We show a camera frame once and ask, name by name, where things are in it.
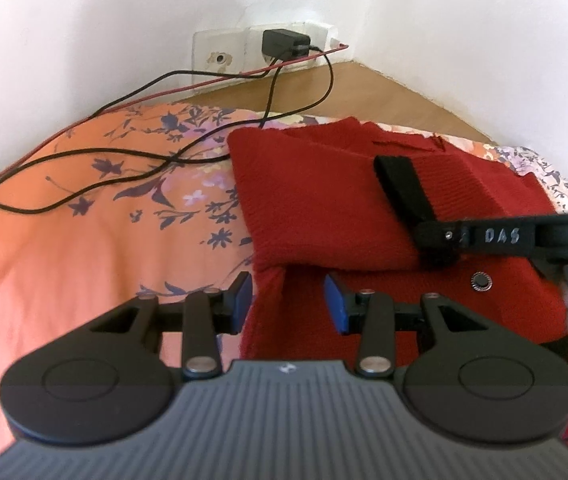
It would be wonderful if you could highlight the red knit cardigan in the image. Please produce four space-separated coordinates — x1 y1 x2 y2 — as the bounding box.
228 118 568 362

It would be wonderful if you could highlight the white wall socket strip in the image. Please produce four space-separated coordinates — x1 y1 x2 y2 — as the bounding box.
192 22 340 74

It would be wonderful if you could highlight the orange floral bedsheet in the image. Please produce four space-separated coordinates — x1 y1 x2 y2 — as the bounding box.
0 102 568 452

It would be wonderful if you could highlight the black cable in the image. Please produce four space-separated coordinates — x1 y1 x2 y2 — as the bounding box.
0 44 335 215
0 52 295 196

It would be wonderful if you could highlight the red cable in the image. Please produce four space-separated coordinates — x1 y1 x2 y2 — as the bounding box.
0 42 350 206

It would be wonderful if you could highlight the black power adapter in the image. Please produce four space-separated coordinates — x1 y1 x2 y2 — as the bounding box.
261 28 311 61

